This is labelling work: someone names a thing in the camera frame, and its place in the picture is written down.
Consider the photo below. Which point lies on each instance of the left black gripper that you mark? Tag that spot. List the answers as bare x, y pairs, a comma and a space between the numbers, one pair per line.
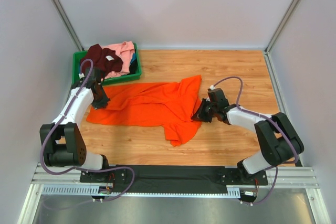
100, 98

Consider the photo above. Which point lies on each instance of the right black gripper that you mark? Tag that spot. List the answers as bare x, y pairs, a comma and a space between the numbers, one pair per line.
206, 109

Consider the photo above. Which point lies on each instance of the orange t shirt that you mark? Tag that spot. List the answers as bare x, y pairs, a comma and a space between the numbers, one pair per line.
170, 105

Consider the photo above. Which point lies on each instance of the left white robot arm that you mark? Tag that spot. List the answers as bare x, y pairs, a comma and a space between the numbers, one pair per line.
61, 140

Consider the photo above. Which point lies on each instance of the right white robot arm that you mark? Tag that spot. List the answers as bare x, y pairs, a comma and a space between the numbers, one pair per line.
278, 140

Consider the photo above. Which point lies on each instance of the maroon t shirt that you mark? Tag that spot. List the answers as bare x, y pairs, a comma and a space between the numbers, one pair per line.
104, 59

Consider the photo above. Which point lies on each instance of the green plastic bin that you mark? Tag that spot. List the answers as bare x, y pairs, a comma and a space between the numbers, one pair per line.
134, 74

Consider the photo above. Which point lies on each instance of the blue t shirt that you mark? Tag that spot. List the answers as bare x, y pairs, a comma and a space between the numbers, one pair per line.
134, 58

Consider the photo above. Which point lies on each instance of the pink t shirt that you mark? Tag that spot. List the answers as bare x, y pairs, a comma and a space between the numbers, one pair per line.
124, 51

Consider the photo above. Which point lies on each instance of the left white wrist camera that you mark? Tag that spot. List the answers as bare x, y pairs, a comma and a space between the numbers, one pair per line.
81, 75

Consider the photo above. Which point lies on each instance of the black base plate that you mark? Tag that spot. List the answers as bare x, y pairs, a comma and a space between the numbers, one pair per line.
177, 179

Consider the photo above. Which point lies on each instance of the grey slotted cable duct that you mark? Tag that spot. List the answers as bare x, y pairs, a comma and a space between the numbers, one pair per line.
100, 191

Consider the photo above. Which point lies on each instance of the left aluminium frame post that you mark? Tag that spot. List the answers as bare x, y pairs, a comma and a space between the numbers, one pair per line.
66, 21

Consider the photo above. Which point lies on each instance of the aluminium frame post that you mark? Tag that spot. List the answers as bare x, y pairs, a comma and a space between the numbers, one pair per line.
66, 21
284, 21

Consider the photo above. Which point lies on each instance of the right aluminium frame post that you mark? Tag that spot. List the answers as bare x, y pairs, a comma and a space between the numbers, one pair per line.
284, 21

